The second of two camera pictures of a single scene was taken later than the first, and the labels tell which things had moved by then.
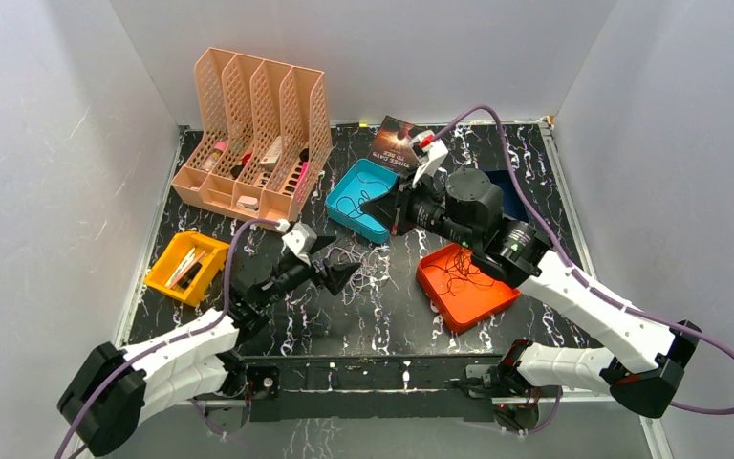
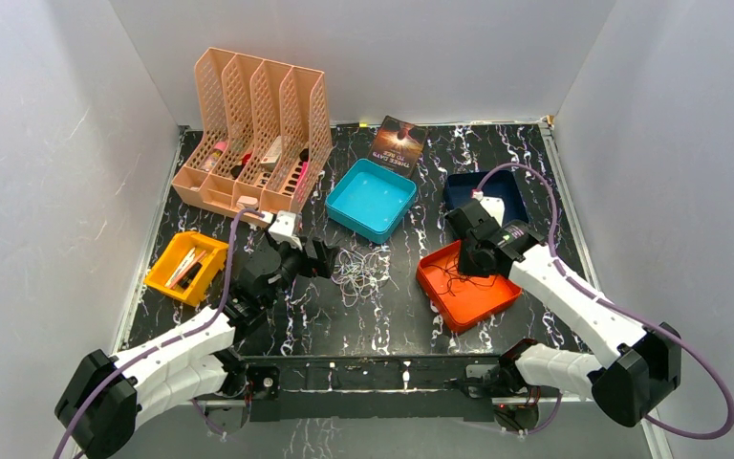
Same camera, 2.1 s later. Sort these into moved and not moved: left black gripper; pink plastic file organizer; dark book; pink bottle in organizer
Moved: left black gripper
Not moved: pink bottle in organizer; dark book; pink plastic file organizer
